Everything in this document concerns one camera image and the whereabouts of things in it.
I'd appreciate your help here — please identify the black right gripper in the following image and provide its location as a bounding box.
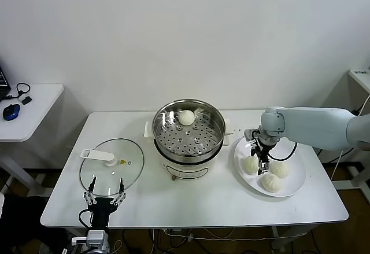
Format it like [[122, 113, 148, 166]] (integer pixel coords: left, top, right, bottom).
[[250, 138, 276, 176]]

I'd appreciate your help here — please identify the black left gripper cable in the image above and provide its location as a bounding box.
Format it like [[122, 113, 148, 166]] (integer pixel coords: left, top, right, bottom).
[[78, 209, 93, 227]]

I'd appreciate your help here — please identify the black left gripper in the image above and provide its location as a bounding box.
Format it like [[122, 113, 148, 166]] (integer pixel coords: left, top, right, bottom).
[[83, 175, 127, 226]]

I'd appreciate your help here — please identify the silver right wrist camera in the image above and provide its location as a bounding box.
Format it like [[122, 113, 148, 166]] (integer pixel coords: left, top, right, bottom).
[[244, 128, 259, 142]]

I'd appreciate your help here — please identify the black looped thin cable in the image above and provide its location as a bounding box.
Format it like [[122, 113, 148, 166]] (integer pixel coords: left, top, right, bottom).
[[7, 83, 32, 100]]

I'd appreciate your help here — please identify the stainless steel steamer basket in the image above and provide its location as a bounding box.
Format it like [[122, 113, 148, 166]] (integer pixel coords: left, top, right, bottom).
[[152, 99, 227, 164]]

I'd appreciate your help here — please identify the blue computer mouse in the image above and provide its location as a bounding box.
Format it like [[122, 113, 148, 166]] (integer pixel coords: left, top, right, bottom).
[[2, 103, 21, 121]]

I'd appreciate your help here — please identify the white hanging cable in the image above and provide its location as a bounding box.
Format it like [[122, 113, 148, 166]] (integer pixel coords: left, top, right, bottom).
[[331, 94, 370, 181]]

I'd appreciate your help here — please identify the glass lid white handle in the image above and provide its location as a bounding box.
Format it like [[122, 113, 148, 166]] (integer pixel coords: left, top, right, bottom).
[[79, 137, 145, 196]]

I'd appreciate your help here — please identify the white steamed baozi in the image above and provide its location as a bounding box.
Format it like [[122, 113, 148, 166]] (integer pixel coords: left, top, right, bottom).
[[177, 109, 195, 126], [242, 156, 260, 175], [261, 173, 283, 193], [269, 161, 290, 179]]

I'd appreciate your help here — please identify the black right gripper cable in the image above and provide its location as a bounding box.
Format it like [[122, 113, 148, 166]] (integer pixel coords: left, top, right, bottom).
[[268, 142, 298, 161]]

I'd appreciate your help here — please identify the white electric cooker pot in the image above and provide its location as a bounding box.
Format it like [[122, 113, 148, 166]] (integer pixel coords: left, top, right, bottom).
[[143, 119, 234, 183]]

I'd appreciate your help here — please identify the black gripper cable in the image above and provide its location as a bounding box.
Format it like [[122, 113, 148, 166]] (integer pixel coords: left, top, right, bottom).
[[78, 209, 93, 227], [268, 142, 298, 161]]

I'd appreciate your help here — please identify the white side table rounded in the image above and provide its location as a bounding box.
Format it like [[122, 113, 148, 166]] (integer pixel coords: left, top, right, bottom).
[[0, 84, 66, 197]]

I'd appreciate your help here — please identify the black power cable with adapter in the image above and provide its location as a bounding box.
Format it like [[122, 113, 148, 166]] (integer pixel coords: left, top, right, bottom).
[[317, 108, 365, 165]]

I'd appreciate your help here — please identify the white round plate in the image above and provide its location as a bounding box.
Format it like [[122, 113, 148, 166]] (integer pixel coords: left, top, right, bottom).
[[233, 134, 307, 198]]

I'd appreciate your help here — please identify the white cable under table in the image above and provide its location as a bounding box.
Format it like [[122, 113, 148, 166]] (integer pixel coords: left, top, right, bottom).
[[161, 227, 278, 241]]

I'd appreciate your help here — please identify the black laptop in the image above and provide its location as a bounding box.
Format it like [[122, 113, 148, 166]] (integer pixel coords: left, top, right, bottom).
[[0, 62, 13, 100]]

